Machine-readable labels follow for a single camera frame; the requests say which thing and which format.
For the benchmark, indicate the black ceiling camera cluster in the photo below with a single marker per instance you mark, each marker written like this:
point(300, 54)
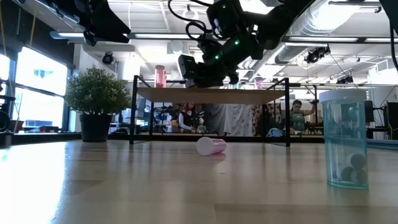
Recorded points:
point(315, 55)

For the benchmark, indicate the overhead light bar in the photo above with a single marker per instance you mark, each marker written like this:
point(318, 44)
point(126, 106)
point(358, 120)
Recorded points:
point(323, 39)

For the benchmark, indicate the black ceiling spotlight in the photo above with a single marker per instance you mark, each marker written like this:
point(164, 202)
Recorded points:
point(107, 58)

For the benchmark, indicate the purple pill bottle white cap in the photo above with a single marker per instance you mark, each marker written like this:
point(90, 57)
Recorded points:
point(258, 84)
point(214, 146)

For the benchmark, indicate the large window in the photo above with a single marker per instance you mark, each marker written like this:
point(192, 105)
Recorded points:
point(40, 93)

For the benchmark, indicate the small green plant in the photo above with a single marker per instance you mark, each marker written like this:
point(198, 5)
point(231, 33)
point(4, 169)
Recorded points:
point(202, 129)

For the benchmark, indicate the teal pill bottle white cap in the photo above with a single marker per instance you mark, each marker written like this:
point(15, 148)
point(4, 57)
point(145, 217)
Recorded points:
point(345, 140)

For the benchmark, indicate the white patterned hanging cloth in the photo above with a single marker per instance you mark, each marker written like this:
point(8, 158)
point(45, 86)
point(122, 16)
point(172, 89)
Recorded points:
point(242, 119)

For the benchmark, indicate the silver ventilation duct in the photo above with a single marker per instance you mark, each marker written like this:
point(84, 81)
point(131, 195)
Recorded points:
point(329, 18)

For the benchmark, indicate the dark patterned hanging cloth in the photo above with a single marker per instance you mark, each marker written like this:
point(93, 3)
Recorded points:
point(270, 116)

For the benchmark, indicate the green potted plant black pot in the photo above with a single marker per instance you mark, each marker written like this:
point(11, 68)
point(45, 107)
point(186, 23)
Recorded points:
point(96, 93)

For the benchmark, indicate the blue white helmet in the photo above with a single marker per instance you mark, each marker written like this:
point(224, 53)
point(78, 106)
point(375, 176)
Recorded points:
point(273, 132)

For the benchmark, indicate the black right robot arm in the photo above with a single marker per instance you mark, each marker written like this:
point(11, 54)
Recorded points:
point(280, 18)

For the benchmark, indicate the grey hanging cloth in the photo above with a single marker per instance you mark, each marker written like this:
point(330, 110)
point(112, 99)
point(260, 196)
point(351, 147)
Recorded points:
point(217, 119)

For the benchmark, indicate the right wrist camera housing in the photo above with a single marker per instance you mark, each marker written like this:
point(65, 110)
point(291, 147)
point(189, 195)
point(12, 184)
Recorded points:
point(186, 67)

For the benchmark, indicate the wooden shelf black metal legs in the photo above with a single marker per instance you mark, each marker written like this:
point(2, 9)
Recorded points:
point(248, 96)

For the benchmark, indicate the black round equipment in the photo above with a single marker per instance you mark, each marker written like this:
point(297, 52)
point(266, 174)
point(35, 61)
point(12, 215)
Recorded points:
point(4, 140)

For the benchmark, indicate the black computer monitor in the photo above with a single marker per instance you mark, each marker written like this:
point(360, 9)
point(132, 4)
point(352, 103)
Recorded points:
point(369, 111)
point(392, 121)

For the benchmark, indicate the person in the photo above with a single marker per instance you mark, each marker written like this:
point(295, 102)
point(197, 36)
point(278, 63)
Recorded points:
point(298, 119)
point(186, 119)

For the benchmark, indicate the pink pill bottle white cap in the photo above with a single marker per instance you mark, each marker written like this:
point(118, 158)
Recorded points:
point(160, 77)

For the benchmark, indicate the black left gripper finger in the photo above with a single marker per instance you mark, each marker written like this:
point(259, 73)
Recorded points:
point(109, 25)

